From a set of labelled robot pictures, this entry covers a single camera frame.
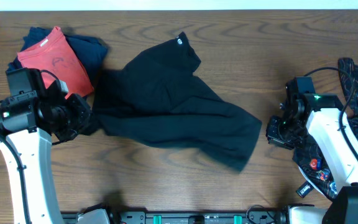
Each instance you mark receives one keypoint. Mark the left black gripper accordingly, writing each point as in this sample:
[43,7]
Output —
[85,116]

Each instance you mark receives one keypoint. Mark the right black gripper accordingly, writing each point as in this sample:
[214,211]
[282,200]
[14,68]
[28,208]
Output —
[273,136]

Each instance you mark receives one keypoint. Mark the plain black t-shirt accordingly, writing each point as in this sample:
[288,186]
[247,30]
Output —
[158,100]

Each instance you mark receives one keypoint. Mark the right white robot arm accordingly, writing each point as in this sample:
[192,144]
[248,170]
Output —
[310,117]

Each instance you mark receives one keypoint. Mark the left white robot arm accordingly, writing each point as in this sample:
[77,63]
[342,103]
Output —
[28,119]

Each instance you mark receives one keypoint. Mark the red folded t-shirt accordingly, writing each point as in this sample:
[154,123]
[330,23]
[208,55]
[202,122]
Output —
[54,54]

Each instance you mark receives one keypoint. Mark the black patterned printed shirt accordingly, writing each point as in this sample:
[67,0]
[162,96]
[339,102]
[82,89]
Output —
[310,158]

